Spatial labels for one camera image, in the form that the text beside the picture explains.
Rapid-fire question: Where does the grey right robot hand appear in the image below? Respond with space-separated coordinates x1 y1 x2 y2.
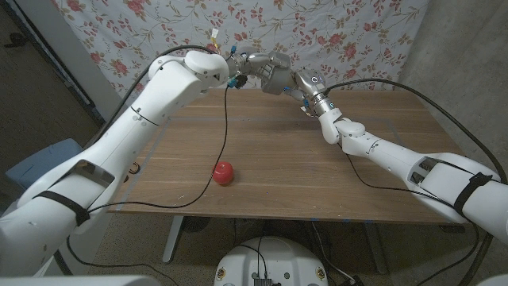
283 69 328 104

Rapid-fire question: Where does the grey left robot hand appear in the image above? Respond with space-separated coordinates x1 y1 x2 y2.
231 47 294 79

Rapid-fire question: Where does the red apple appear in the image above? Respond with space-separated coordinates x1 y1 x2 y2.
212 160 235 186

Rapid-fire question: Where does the floral backdrop cloth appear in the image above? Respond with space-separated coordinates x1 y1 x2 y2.
50 0 432 109

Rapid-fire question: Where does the grey table leg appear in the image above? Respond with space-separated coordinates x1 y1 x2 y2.
363 222 389 276

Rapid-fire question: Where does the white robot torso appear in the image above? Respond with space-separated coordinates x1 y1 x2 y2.
213 236 329 286

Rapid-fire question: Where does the white table leg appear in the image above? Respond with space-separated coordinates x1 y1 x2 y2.
161 215 186 265

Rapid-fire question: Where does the dark brown door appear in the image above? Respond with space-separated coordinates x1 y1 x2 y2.
0 4 105 187

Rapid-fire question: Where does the blue plastic bin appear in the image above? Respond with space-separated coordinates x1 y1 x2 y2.
5 137 84 190

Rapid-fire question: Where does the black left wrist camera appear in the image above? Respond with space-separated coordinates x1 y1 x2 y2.
226 74 249 89

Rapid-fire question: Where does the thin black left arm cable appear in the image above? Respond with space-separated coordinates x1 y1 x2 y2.
65 85 231 286

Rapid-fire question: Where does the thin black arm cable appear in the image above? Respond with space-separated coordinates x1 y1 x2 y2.
65 85 231 286
337 142 481 286

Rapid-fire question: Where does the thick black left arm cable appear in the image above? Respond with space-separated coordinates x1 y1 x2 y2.
93 44 217 140

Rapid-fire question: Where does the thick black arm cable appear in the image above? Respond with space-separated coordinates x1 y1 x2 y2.
93 44 217 140
323 78 508 286

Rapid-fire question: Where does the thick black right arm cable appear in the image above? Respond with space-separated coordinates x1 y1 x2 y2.
323 78 508 286

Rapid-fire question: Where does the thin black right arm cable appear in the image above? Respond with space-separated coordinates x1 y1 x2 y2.
337 142 481 286

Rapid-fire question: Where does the white cable under table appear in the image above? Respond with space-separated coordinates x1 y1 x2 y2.
310 221 356 285

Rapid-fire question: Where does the black door handle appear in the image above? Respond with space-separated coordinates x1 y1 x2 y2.
3 32 29 49

